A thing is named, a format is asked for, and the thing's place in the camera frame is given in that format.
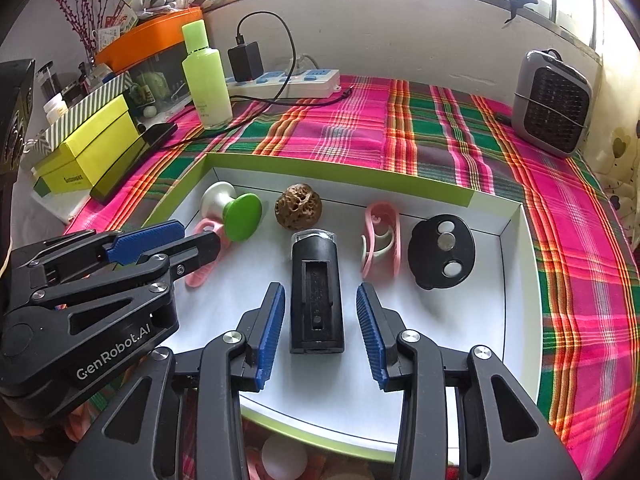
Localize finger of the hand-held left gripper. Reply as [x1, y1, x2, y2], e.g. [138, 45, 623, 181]
[30, 231, 223, 311]
[10, 220, 186, 286]

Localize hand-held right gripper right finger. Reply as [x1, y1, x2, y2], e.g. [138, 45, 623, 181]
[356, 282, 583, 480]

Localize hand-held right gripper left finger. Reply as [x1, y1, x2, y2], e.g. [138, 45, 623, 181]
[60, 281, 287, 480]

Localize black rectangular holder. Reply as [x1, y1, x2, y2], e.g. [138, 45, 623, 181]
[290, 229, 346, 356]

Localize white green knob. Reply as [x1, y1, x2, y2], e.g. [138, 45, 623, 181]
[200, 181, 263, 243]

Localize green white cardboard box tray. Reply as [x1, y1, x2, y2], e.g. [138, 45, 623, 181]
[142, 152, 543, 463]

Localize black oval two-button device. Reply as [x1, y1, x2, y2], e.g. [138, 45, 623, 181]
[407, 214, 476, 290]

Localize pink plastic clip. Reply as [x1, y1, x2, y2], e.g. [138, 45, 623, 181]
[361, 202, 402, 278]

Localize brown walnut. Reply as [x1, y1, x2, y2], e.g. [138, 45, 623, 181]
[275, 183, 323, 233]

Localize white mushroom knob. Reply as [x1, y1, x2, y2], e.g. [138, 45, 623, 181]
[262, 435, 308, 480]

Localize black smartphone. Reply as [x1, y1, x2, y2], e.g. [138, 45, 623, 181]
[90, 122, 178, 206]

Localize yellow-green cardboard box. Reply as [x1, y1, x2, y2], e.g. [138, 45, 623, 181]
[32, 95, 146, 196]

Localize grey white striped box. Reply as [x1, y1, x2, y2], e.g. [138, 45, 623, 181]
[45, 71, 133, 153]

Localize green pouch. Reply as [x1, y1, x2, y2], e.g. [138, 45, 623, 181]
[135, 71, 168, 98]

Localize small white jar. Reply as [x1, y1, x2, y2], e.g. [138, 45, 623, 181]
[44, 95, 68, 121]

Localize light green bottle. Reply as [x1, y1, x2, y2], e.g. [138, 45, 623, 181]
[181, 19, 234, 130]

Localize black charger adapter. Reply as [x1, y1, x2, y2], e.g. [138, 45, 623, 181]
[227, 41, 264, 83]

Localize white blue power strip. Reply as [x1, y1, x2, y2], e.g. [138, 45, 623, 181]
[225, 67, 342, 100]

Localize orange plastic tray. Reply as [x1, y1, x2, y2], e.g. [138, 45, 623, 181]
[95, 7, 203, 73]

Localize paper cards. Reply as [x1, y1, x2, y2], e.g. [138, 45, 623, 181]
[97, 2, 140, 51]

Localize pink green plaid tablecloth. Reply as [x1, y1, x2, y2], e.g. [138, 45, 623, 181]
[65, 75, 640, 480]

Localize dried red branches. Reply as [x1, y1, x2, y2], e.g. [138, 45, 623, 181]
[47, 0, 121, 61]

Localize small grey heater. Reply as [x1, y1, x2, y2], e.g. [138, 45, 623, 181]
[511, 49, 593, 155]

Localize heart print curtain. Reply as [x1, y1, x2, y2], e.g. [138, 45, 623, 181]
[595, 60, 640, 246]

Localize black power adapter with cable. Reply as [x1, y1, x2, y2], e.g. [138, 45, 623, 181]
[160, 11, 356, 153]

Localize black window handle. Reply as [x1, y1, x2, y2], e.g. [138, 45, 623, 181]
[504, 0, 538, 23]

